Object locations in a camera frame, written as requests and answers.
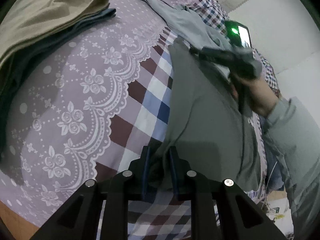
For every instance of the folded beige cloth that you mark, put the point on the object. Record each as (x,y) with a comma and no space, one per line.
(29,21)

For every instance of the checkered bed sheet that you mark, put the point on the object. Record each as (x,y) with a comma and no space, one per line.
(85,112)

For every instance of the dark green shirt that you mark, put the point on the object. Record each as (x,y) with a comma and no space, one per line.
(205,124)

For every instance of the folded dark teal cloth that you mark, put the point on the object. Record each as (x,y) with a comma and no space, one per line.
(23,62)

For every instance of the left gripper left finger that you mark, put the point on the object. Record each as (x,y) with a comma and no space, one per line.
(99,210)

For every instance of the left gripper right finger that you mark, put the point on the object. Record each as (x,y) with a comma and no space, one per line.
(219,210)

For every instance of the grey sleeve forearm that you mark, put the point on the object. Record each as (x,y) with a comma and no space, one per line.
(293,136)

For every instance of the light grey-blue shirt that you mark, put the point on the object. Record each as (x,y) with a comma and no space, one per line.
(188,25)

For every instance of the blue denim pillow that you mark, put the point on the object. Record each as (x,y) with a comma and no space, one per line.
(274,180)

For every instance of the person's right hand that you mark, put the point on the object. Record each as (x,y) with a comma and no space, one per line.
(261,98)

